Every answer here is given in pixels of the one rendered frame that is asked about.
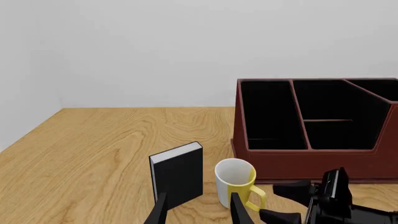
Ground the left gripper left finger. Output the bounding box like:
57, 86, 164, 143
143, 192, 170, 224

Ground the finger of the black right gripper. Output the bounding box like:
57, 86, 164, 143
272, 179, 318, 207
259, 208, 303, 224

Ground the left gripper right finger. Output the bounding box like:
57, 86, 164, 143
230, 192, 255, 224

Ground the red-brown desk caddy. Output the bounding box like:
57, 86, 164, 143
230, 78, 398, 185

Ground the yellow and white mug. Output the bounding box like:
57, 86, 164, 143
214, 157, 267, 213

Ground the black book with white pages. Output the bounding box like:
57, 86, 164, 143
148, 141, 204, 210

